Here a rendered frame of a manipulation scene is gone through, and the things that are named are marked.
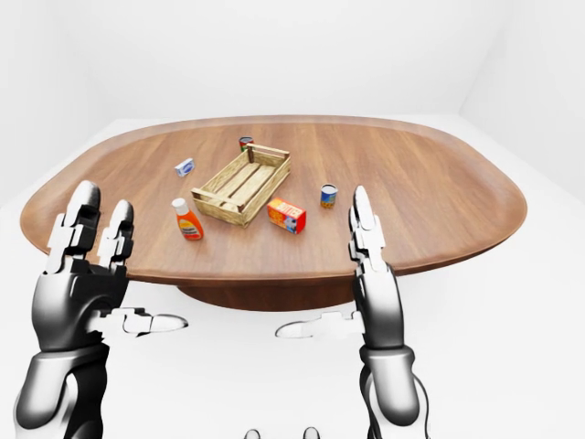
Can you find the round dark wooden table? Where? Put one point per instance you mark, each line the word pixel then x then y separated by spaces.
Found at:
pixel 411 183

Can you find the blue white small box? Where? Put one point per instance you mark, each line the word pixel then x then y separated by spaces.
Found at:
pixel 184 168

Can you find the red green tin can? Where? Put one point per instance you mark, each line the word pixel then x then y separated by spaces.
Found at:
pixel 245 143

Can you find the small dark rounded shape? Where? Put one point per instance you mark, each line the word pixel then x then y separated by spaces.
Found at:
pixel 311 433
pixel 252 434

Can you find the orange sauce bottle white cap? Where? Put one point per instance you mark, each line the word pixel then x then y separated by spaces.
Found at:
pixel 187 221

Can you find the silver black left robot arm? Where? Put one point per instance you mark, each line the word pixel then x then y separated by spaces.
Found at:
pixel 59 393

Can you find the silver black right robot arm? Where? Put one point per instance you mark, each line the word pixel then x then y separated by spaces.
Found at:
pixel 393 393

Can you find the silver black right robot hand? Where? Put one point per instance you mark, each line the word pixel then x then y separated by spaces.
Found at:
pixel 379 311

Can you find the blue yellow tin can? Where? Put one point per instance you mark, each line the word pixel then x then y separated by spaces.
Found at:
pixel 328 196

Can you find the wooden slat tray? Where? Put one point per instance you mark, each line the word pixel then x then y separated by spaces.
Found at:
pixel 242 186

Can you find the red orange butter box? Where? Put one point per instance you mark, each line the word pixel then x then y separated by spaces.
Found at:
pixel 286 215

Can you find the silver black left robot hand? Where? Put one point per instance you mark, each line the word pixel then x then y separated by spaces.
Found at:
pixel 68 297

